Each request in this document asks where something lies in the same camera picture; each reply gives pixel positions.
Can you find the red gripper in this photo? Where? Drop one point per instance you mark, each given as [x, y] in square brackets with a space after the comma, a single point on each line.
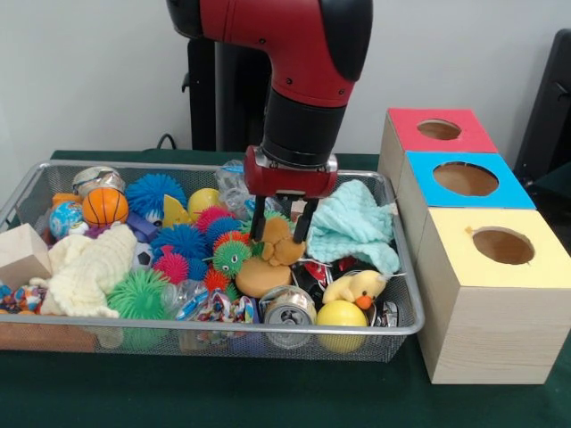
[290, 184]

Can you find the brown plush toy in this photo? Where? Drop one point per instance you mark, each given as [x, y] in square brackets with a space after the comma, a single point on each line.
[278, 250]

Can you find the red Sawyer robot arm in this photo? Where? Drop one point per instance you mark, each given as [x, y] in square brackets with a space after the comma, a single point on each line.
[303, 53]

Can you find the clear mesh bin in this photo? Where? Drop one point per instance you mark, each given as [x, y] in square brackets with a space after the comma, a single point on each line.
[403, 343]

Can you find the wooden box with three holes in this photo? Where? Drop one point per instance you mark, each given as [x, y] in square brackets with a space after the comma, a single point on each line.
[482, 312]

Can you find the mint green cloth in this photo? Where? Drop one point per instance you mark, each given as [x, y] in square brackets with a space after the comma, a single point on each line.
[352, 232]

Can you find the silver soda can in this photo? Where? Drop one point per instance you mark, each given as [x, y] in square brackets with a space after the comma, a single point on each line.
[287, 312]

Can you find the yellow rubber duck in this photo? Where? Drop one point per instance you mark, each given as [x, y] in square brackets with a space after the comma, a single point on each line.
[357, 287]

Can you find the yellow ball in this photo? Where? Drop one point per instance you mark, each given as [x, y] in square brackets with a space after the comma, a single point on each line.
[341, 318]

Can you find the blue spiky ball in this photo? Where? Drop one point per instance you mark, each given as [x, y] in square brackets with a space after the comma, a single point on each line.
[153, 192]

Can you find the green spiky ball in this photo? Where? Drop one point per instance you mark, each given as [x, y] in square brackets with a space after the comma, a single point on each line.
[138, 296]

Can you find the dark green table cloth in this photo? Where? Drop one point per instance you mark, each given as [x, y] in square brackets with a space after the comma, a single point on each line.
[268, 392]

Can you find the orange toy basketball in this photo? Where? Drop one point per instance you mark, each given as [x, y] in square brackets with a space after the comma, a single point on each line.
[105, 207]

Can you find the cream knitted cloth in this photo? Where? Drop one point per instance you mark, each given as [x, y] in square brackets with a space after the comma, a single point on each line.
[85, 267]

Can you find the plain wooden block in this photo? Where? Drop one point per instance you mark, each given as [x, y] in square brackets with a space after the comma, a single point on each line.
[22, 254]

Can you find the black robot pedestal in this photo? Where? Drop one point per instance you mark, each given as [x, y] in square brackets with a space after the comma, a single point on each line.
[223, 98]

